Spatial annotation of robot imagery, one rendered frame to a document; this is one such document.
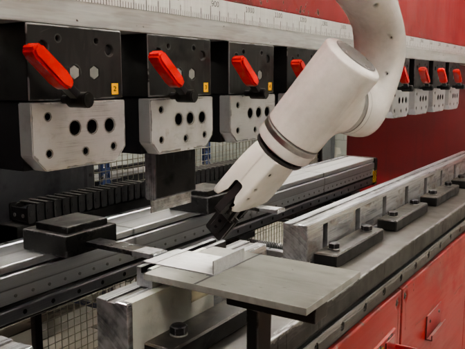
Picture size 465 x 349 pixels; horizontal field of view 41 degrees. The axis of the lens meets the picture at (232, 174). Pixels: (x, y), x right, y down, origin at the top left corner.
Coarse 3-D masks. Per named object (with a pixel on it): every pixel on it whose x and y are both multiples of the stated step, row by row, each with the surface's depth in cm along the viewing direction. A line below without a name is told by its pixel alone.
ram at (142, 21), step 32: (0, 0) 64; (32, 0) 68; (64, 0) 72; (224, 0) 99; (256, 0) 107; (288, 0) 116; (320, 0) 128; (416, 0) 180; (448, 0) 210; (128, 32) 82; (160, 32) 86; (192, 32) 92; (224, 32) 99; (256, 32) 107; (288, 32) 117; (416, 32) 183; (448, 32) 213
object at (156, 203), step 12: (156, 156) 92; (168, 156) 95; (180, 156) 97; (192, 156) 100; (156, 168) 93; (168, 168) 95; (180, 168) 97; (192, 168) 100; (156, 180) 93; (168, 180) 95; (180, 180) 98; (192, 180) 100; (156, 192) 93; (168, 192) 95; (180, 192) 98; (156, 204) 95; (168, 204) 97; (180, 204) 100
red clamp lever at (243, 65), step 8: (240, 56) 98; (232, 64) 99; (240, 64) 97; (248, 64) 98; (240, 72) 99; (248, 72) 99; (248, 80) 100; (256, 80) 101; (256, 88) 102; (264, 88) 103; (256, 96) 103; (264, 96) 103
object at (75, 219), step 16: (48, 224) 107; (64, 224) 106; (80, 224) 107; (96, 224) 110; (112, 224) 112; (32, 240) 108; (48, 240) 105; (64, 240) 103; (80, 240) 106; (96, 240) 107; (112, 240) 107; (64, 256) 104; (144, 256) 100
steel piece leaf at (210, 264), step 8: (176, 256) 99; (184, 256) 99; (192, 256) 99; (200, 256) 99; (208, 256) 99; (216, 256) 99; (224, 256) 92; (232, 256) 94; (240, 256) 95; (160, 264) 95; (168, 264) 95; (176, 264) 95; (184, 264) 95; (192, 264) 95; (200, 264) 95; (208, 264) 95; (216, 264) 90; (224, 264) 92; (232, 264) 94; (200, 272) 91; (208, 272) 90; (216, 272) 90
